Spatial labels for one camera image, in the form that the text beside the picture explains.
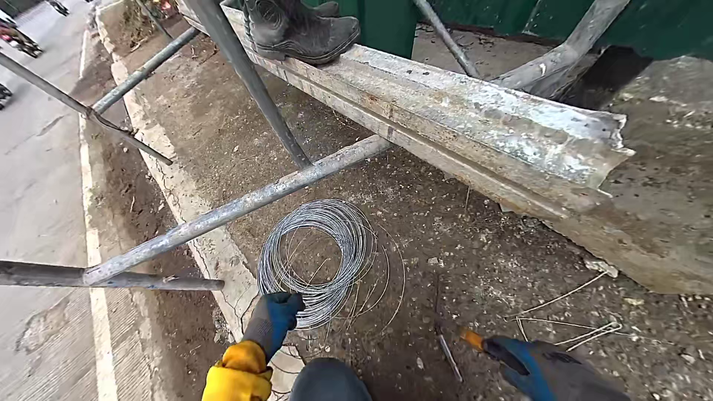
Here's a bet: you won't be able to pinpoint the thin straight wire piece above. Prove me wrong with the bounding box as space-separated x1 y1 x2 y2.
505 271 608 320

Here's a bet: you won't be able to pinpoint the dark grey scaffold pole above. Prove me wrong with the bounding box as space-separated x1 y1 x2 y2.
0 260 225 292

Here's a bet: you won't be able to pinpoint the person's left forearm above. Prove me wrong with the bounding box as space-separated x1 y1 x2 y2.
202 340 274 401

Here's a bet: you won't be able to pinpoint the thin grey scaffold pole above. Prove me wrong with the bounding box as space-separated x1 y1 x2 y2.
0 52 174 166

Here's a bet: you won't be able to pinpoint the person's legs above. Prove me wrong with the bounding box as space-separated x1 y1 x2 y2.
289 358 373 401

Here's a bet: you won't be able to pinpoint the person's left hand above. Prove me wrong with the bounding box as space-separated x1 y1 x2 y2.
243 291 305 364

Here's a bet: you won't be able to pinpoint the thin dark metal rod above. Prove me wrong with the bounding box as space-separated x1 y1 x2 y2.
433 273 464 383

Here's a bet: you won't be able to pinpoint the person's right hand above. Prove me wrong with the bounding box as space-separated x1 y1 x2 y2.
482 335 631 401

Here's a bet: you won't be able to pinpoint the thin grey metal pole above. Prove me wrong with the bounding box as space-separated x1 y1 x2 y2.
413 0 480 79

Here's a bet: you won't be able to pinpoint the rusty metal plank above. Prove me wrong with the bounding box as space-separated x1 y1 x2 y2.
176 0 636 224

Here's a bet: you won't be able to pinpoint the orange tool handle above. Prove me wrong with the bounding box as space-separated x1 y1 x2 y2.
459 327 486 352

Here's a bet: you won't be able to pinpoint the greenish rope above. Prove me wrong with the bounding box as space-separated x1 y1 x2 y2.
240 0 257 53

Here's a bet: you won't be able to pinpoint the red motorcycle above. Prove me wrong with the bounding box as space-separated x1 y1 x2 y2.
0 21 43 59

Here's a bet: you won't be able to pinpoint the coil of silver wire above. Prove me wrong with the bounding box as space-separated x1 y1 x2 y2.
257 198 378 331

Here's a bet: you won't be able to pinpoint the bluish grey scaffold pole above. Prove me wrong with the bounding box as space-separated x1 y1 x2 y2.
91 27 200 115

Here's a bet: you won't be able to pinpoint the pale stone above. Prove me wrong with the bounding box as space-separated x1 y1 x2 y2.
584 259 619 278

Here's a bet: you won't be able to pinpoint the long whitish scaffold pole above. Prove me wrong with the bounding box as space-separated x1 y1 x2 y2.
83 134 394 286

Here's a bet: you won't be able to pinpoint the thin brown pole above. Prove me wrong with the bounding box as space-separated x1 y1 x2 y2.
135 0 174 41

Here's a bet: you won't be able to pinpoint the green metal fence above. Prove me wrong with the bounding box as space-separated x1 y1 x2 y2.
302 0 713 61

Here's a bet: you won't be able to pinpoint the thick whitish grey pole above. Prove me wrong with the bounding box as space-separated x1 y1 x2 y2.
492 0 631 99

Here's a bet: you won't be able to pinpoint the bent wire piece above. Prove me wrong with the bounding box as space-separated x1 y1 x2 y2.
516 316 623 352

